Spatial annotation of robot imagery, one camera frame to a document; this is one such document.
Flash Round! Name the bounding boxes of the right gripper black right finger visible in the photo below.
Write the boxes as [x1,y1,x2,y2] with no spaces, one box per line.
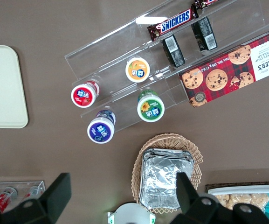
[170,171,269,224]

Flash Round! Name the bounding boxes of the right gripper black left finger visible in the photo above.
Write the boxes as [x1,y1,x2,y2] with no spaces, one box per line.
[0,172,72,224]

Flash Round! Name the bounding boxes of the white rectangular snack tray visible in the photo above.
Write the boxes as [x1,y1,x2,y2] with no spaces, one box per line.
[207,187,269,197]

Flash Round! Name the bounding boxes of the light oval wicker basket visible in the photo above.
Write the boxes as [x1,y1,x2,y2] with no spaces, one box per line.
[131,133,204,215]

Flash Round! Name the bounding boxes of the beige plastic serving tray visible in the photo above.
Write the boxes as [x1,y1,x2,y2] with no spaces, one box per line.
[0,44,29,129]

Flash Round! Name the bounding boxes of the clear acrylic bottle rack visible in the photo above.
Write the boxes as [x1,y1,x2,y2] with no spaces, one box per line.
[0,180,46,214]

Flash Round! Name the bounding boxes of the red cola bottle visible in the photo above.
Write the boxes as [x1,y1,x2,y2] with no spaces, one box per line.
[23,186,41,199]
[0,187,18,213]

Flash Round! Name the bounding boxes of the clear bag rice crackers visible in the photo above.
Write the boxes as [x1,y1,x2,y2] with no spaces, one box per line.
[215,193,269,211]

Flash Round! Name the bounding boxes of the stack of foil trays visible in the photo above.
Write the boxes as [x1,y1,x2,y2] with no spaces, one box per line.
[139,147,195,210]

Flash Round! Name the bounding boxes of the purple lid gum jar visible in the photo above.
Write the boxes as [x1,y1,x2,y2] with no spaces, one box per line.
[86,109,117,144]

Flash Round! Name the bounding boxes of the green lid gum jar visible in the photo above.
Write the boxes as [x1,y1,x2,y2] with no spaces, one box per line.
[137,89,166,123]

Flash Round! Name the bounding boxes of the red lid gum jar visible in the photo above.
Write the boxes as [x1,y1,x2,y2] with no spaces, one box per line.
[70,80,100,109]

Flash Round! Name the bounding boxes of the red tartan cookie box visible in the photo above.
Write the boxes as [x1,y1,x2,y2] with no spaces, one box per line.
[179,26,269,108]

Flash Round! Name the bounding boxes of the orange lid gum jar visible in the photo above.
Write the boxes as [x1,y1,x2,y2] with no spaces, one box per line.
[124,56,151,84]

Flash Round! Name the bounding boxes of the small black barcode box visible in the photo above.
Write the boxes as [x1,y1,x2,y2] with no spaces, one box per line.
[191,16,218,52]
[162,34,186,69]

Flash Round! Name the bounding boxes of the clear acrylic step display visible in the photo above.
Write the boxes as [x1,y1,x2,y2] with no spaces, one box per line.
[64,0,269,134]

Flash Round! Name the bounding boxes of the brown Snickers bar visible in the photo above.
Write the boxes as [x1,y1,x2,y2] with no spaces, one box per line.
[146,4,199,42]
[192,0,221,10]

